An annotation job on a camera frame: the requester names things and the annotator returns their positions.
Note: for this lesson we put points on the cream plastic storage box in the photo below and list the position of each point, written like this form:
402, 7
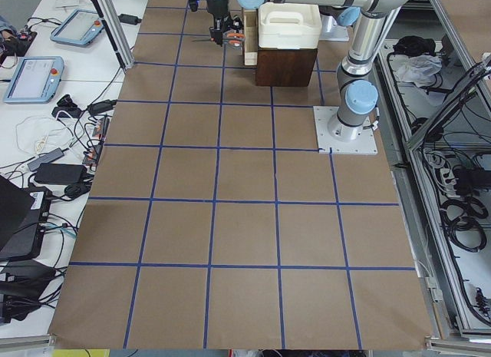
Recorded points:
289, 26

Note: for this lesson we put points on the dark brown wooden cabinet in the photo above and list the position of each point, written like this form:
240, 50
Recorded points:
285, 67

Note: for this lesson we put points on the aluminium frame post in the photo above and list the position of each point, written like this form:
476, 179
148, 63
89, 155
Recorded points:
118, 40

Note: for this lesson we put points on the brown paper table mat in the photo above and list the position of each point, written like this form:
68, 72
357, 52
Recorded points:
215, 223

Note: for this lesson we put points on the far blue teach pendant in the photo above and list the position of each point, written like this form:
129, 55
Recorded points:
80, 28

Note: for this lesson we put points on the wooden drawer with white handle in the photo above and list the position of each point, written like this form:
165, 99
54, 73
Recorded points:
251, 43

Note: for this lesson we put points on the white crumpled cloth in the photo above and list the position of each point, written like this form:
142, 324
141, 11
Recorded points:
420, 70

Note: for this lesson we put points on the large black power brick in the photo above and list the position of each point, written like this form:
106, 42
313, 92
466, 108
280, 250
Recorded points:
60, 174

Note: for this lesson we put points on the orange handled black scissors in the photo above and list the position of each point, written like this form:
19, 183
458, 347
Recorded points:
231, 38

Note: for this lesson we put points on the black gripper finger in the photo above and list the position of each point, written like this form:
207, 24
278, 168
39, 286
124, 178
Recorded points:
216, 30

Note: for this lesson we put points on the black power adapter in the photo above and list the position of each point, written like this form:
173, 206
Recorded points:
129, 19

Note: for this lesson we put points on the near blue teach pendant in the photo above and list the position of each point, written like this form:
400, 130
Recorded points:
35, 80

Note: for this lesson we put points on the black laptop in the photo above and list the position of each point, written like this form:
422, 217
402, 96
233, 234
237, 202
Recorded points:
23, 213

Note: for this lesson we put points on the blue teach pendant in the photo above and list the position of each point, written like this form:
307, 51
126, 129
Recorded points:
80, 28
35, 80

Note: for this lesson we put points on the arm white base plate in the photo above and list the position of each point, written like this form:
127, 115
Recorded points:
333, 137
332, 31

